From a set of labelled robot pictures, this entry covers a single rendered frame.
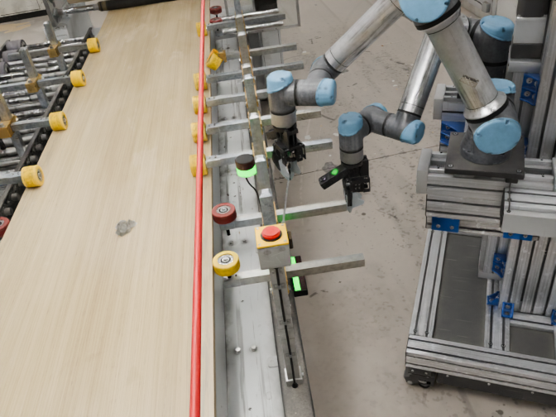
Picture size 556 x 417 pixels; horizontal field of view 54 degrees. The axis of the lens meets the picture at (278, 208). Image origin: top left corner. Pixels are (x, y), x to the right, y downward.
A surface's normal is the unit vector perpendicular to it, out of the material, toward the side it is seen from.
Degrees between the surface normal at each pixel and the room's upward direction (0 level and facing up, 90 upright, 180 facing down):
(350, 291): 0
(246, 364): 0
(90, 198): 0
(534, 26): 90
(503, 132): 97
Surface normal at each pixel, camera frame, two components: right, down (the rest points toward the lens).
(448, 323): -0.11, -0.79
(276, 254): 0.11, 0.59
